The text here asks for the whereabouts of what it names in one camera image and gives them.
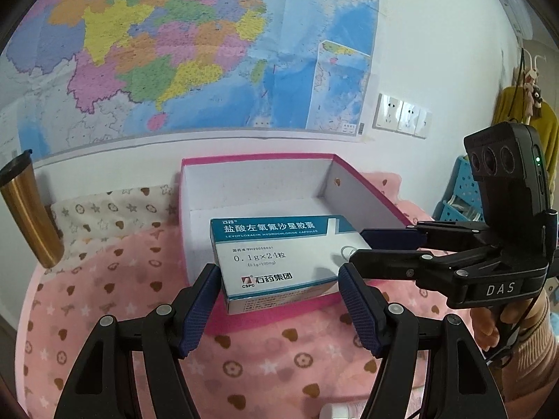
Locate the person's right hand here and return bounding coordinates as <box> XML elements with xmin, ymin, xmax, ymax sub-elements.
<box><xmin>474</xmin><ymin>294</ymin><xmax>544</xmax><ymax>361</ymax></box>

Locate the white wall socket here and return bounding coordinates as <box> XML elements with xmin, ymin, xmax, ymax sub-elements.
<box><xmin>415</xmin><ymin>110</ymin><xmax>432</xmax><ymax>139</ymax></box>
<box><xmin>398</xmin><ymin>101</ymin><xmax>420</xmax><ymax>135</ymax></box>
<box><xmin>373</xmin><ymin>93</ymin><xmax>403</xmax><ymax>132</ymax></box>

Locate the small hanging plush toy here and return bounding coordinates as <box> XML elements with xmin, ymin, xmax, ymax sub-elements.
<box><xmin>524</xmin><ymin>67</ymin><xmax>544</xmax><ymax>116</ymax></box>

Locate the pink cardboard box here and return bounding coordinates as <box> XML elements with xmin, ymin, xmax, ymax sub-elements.
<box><xmin>178</xmin><ymin>153</ymin><xmax>411</xmax><ymax>337</ymax></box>

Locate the white plastic bottle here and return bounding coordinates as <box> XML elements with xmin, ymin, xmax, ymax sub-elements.
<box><xmin>320</xmin><ymin>403</ymin><xmax>363</xmax><ymax>419</ymax></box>

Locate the person's right forearm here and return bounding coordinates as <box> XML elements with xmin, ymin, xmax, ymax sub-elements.
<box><xmin>493</xmin><ymin>297</ymin><xmax>559</xmax><ymax>419</ymax></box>

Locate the white teal medicine box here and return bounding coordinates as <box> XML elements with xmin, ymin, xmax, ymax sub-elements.
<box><xmin>210</xmin><ymin>215</ymin><xmax>370</xmax><ymax>316</ymax></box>

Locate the colourful wall map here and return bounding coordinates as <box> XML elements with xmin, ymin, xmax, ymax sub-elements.
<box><xmin>0</xmin><ymin>0</ymin><xmax>385</xmax><ymax>171</ymax></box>

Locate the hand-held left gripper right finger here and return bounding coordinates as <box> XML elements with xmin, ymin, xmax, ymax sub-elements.
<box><xmin>337</xmin><ymin>263</ymin><xmax>509</xmax><ymax>419</ymax></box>

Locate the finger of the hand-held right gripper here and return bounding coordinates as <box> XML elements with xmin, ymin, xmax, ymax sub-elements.
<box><xmin>349</xmin><ymin>244</ymin><xmax>507</xmax><ymax>291</ymax></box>
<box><xmin>362</xmin><ymin>222</ymin><xmax>499</xmax><ymax>250</ymax></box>

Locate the cream printed cloth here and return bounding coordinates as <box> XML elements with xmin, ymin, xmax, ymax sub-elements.
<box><xmin>50</xmin><ymin>182</ymin><xmax>181</xmax><ymax>238</ymax></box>

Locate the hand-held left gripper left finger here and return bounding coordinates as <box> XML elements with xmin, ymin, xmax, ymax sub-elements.
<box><xmin>52</xmin><ymin>263</ymin><xmax>222</xmax><ymax>419</ymax></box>

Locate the yellow hanging garment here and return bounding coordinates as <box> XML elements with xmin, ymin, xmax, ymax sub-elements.
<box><xmin>491</xmin><ymin>86</ymin><xmax>559</xmax><ymax>210</ymax></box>

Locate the blue plastic basket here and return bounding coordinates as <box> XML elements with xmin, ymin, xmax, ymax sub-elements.
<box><xmin>434</xmin><ymin>156</ymin><xmax>486</xmax><ymax>223</ymax></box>

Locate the white coat rack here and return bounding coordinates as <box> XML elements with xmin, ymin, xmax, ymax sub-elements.
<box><xmin>519</xmin><ymin>46</ymin><xmax>547</xmax><ymax>75</ymax></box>

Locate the gold metal tumbler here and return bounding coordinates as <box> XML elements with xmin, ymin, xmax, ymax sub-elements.
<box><xmin>0</xmin><ymin>150</ymin><xmax>65</xmax><ymax>269</ymax></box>

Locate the pink printed blanket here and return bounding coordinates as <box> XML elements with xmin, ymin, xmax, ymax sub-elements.
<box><xmin>15</xmin><ymin>170</ymin><xmax>507</xmax><ymax>419</ymax></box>

